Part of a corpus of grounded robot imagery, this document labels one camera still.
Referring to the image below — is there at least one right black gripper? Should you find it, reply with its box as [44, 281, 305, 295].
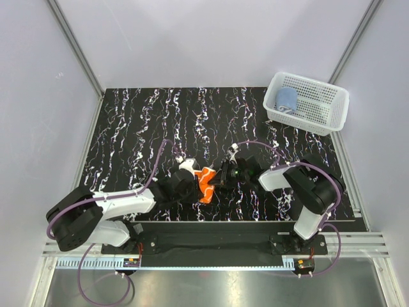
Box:
[208, 160, 249, 189]

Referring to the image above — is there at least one orange white patterned towel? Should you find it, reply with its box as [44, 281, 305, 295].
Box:
[194, 167, 217, 204]

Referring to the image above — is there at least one light blue towel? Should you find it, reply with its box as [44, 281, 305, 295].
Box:
[275, 87, 298, 114]

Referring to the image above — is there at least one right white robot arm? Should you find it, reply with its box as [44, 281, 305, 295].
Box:
[208, 155, 346, 254]

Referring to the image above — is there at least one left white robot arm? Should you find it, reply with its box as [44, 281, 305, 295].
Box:
[46, 169, 201, 253]

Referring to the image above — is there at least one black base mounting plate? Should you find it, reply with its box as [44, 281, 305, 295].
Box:
[102, 221, 328, 256]

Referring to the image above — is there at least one white plastic basket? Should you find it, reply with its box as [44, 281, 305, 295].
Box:
[263, 72, 350, 136]

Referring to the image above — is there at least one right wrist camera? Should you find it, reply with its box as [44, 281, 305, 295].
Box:
[228, 143, 239, 164]

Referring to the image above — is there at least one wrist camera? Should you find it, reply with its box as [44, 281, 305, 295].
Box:
[176, 156, 199, 175]
[228, 143, 239, 164]

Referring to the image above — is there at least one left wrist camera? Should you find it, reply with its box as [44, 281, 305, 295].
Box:
[176, 156, 199, 175]

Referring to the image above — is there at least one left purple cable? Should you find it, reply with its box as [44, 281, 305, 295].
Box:
[47, 139, 183, 304]

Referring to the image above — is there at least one purple cable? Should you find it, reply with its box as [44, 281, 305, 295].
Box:
[235, 141, 343, 279]
[47, 139, 183, 304]

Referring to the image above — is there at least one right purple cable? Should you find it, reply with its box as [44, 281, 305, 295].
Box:
[235, 141, 343, 279]

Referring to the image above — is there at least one aluminium rail frame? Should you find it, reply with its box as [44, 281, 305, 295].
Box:
[42, 232, 389, 271]

